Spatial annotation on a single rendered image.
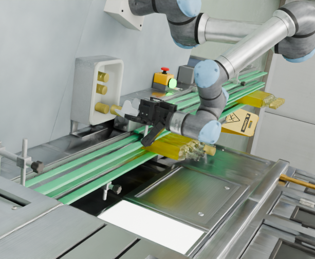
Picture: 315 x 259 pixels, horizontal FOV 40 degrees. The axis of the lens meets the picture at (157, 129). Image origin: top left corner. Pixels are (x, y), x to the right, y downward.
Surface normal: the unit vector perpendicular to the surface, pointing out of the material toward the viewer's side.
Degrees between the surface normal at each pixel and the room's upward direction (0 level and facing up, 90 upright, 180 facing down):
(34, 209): 90
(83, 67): 90
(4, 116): 0
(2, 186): 90
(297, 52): 79
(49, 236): 90
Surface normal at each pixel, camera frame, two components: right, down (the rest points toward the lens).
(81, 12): 0.87, 0.27
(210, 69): -0.23, -0.55
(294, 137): -0.47, 0.21
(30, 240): 0.15, -0.94
